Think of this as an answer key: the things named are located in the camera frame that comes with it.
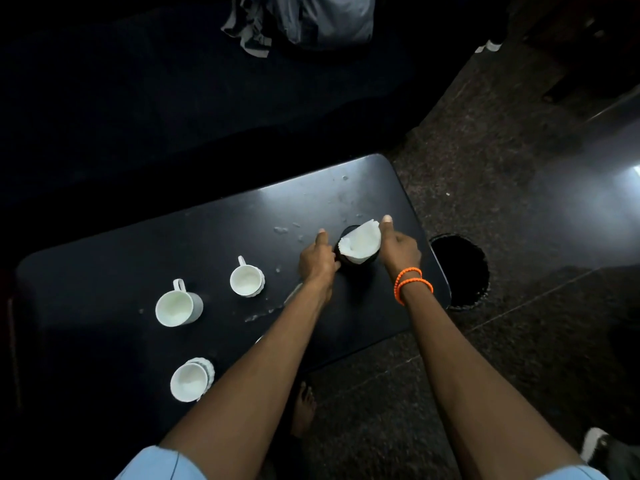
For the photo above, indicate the person's left thumb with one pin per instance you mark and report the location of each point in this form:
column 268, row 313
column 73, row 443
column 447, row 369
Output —
column 321, row 238

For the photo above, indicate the light blue left sleeve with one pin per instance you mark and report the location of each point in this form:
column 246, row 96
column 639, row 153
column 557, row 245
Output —
column 157, row 465

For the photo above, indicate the dark blue sofa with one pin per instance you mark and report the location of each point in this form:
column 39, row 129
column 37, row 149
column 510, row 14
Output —
column 175, row 84

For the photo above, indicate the white paper filter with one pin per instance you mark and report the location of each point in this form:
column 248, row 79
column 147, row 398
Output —
column 361, row 243

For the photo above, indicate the black round bin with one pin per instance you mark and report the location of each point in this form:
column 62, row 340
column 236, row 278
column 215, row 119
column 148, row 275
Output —
column 460, row 272

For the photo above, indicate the person's right thumb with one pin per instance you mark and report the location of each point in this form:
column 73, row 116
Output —
column 387, row 224

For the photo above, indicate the light blue right sleeve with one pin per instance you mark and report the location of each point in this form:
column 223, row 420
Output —
column 575, row 473

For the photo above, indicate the person's right hand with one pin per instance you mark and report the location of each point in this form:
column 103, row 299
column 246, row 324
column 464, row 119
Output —
column 400, row 252

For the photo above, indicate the person's left forearm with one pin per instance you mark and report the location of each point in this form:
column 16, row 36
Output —
column 260, row 374

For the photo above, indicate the person's left hand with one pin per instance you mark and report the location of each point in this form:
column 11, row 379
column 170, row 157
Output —
column 316, row 264

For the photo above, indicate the light blue sleeve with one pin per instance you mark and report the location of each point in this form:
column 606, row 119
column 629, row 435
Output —
column 157, row 465
column 575, row 473

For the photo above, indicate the person's bare foot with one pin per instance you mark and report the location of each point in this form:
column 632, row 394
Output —
column 303, row 409

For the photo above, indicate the black round cup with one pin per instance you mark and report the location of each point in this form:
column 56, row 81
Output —
column 345, row 228

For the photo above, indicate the small white ribbed cup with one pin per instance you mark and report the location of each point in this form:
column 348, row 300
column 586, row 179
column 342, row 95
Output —
column 246, row 280

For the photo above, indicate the black and white shoe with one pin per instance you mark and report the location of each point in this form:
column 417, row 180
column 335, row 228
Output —
column 607, row 452

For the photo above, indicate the person's right forearm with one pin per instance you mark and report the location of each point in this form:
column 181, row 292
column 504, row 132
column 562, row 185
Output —
column 475, row 384

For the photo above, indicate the grey crumpled cloth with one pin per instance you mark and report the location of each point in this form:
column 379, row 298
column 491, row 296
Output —
column 320, row 17

